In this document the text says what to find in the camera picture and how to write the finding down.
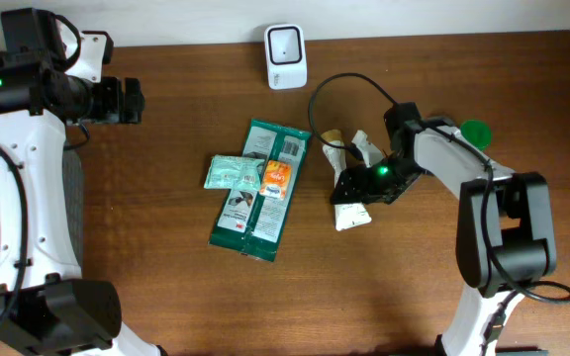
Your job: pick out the green lid jar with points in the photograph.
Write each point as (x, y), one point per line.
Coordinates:
(477, 133)

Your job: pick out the green 3M package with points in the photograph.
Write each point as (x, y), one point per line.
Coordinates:
(248, 222)

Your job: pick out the light green sachet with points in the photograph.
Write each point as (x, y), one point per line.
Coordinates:
(234, 173)

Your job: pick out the white cream tube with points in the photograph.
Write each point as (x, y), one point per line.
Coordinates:
(346, 215)

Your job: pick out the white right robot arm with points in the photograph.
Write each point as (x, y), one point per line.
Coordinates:
(505, 244)

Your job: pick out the white barcode scanner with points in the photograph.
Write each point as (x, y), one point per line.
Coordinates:
(285, 54)

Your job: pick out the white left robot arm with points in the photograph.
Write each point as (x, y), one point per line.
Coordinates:
(50, 79)

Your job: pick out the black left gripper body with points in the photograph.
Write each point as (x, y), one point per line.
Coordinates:
(117, 99)

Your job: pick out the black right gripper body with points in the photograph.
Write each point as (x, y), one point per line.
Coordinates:
(377, 181)

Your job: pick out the orange small packet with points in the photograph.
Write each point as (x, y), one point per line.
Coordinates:
(276, 179)

